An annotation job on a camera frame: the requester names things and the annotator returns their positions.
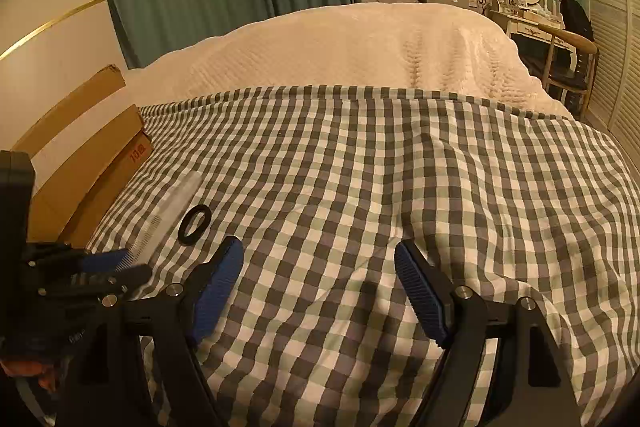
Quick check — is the black rubber ring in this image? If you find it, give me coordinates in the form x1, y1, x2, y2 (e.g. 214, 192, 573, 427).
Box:
177, 204, 212, 245

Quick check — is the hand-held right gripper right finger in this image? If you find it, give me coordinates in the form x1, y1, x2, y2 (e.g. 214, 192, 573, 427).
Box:
394, 238, 583, 427

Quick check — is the black bag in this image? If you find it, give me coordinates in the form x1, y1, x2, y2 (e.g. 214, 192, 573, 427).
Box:
560, 0, 593, 42

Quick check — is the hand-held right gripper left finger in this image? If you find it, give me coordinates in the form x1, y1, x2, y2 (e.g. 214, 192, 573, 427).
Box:
55, 236, 245, 427

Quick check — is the grey white checked blanket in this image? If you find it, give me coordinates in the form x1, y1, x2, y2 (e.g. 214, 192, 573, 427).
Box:
85, 84, 640, 427

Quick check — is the brown cardboard box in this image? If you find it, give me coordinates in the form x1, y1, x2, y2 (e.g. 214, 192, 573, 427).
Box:
10, 64, 153, 253

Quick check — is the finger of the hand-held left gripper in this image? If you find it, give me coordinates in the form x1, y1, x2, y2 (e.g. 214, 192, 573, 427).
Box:
30, 263, 153, 308
22, 242, 131, 277

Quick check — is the white vanity table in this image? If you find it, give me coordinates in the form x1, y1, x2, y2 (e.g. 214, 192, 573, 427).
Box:
487, 4, 581, 72

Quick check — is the wooden chair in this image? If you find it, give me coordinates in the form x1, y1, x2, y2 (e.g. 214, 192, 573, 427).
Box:
542, 24, 599, 115

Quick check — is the cream textured blanket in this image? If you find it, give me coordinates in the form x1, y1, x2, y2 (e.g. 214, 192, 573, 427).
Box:
122, 2, 566, 115

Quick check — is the clear plastic comb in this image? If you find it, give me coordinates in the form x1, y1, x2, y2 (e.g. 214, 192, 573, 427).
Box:
127, 174, 203, 265

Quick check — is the white louvred wardrobe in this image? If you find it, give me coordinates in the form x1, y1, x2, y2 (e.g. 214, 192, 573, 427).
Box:
575, 0, 640, 168

